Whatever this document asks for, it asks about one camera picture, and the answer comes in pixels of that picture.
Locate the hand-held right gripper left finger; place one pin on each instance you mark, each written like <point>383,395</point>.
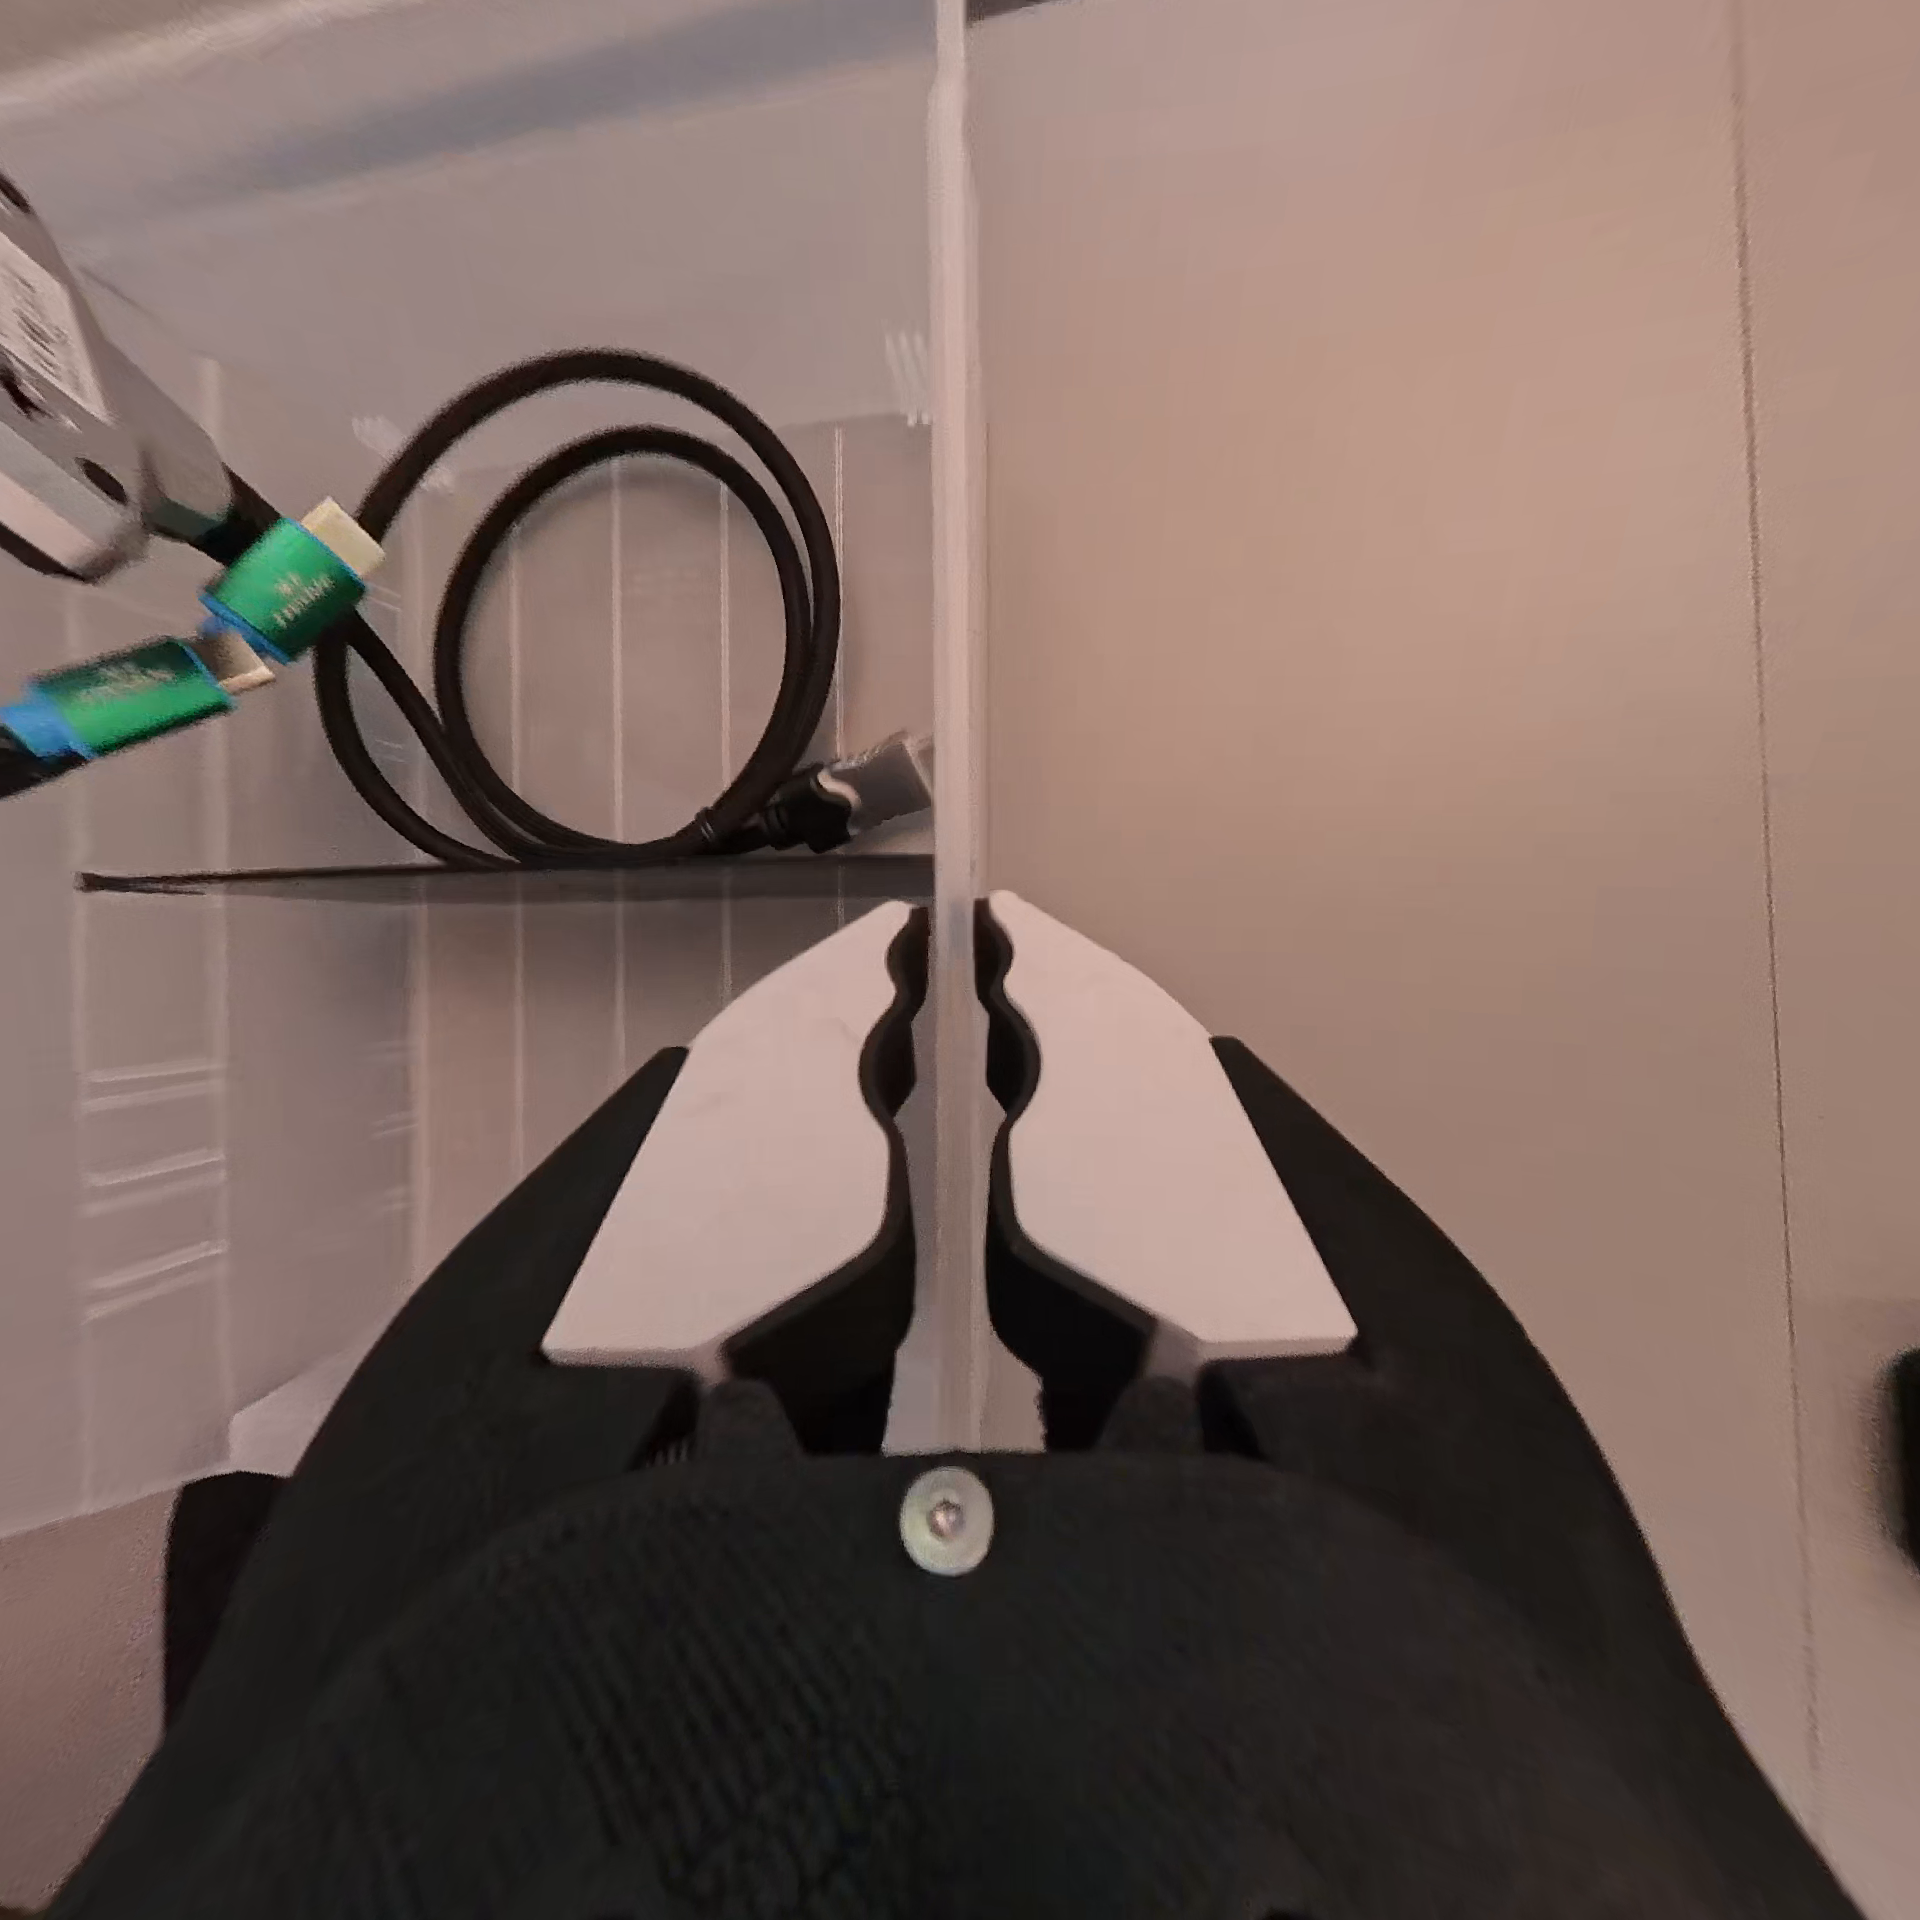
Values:
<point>734,1185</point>

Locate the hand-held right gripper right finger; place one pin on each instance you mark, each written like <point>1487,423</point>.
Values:
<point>1172,1185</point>

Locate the clear plastic organizer box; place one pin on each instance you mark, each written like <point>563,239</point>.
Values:
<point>599,226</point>

